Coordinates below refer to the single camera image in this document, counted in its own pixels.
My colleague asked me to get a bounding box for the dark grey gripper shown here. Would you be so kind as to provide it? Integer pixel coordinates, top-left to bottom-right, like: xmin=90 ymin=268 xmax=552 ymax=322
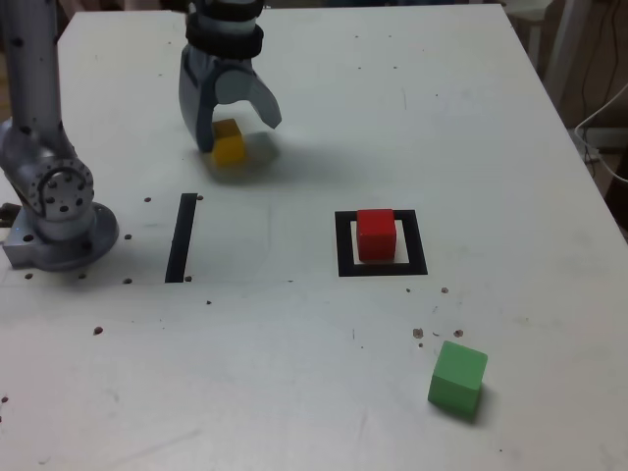
xmin=178 ymin=43 xmax=285 ymax=154

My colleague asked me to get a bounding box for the yellow cube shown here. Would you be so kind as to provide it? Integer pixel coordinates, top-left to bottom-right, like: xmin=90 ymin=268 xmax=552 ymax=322
xmin=211 ymin=118 xmax=246 ymax=167

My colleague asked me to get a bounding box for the red cube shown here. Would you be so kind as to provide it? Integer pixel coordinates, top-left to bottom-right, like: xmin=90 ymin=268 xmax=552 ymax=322
xmin=355 ymin=208 xmax=397 ymax=263

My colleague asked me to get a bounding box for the green cube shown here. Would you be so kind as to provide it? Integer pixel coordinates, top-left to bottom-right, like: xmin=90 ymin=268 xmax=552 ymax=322
xmin=427 ymin=340 xmax=490 ymax=422

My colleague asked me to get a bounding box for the black tape square outline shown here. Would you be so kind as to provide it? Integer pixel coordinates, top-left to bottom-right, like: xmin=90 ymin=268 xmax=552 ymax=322
xmin=335 ymin=209 xmax=429 ymax=279

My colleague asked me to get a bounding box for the black tape strip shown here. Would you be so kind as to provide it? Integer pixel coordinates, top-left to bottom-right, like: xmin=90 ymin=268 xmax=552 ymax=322
xmin=164 ymin=192 xmax=198 ymax=285

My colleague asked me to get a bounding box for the white stool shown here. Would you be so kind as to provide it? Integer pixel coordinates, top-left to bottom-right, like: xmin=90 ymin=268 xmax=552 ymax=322
xmin=504 ymin=0 xmax=553 ymax=75

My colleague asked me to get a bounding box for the white furniture leg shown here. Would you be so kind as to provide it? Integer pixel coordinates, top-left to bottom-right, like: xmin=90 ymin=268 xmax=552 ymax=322
xmin=543 ymin=0 xmax=590 ymax=107

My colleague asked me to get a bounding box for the white cable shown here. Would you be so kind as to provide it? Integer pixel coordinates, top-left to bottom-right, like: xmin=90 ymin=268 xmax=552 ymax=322
xmin=572 ymin=80 xmax=628 ymax=185

